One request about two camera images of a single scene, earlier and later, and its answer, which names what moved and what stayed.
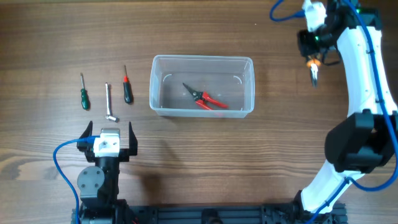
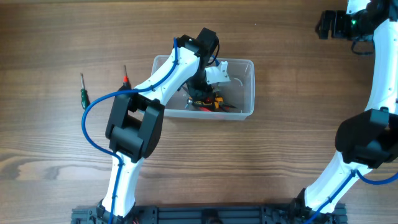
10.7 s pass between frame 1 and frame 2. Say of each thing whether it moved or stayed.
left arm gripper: moved
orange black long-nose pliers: moved
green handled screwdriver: stayed
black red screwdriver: stayed
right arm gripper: moved
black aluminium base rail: stayed
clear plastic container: stayed
